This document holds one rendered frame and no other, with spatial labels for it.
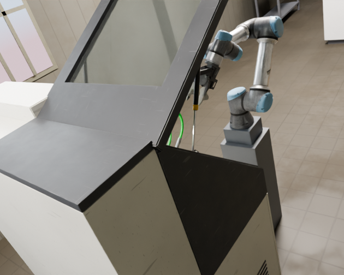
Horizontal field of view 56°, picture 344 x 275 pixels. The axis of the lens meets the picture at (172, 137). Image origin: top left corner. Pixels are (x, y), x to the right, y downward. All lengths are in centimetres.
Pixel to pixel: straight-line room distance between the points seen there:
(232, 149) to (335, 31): 389
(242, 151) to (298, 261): 84
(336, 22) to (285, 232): 380
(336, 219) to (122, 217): 198
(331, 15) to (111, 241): 512
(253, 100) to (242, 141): 30
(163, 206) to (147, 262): 18
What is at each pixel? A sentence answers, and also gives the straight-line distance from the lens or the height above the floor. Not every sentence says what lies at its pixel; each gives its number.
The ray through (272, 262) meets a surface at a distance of 201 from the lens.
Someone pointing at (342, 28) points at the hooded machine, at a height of 25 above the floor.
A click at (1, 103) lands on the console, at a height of 155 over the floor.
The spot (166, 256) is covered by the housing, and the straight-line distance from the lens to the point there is 112.
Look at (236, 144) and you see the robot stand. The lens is 207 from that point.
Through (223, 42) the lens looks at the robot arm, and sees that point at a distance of 157.
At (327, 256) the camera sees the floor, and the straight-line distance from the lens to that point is 245.
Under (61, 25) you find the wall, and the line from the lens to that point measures 387.
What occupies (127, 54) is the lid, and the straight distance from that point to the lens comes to 130.
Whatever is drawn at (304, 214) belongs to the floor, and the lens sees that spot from 269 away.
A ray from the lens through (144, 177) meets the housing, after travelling 94.
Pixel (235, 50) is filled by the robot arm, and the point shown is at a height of 144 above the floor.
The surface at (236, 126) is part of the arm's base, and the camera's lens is 202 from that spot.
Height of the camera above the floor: 195
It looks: 29 degrees down
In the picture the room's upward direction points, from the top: 18 degrees counter-clockwise
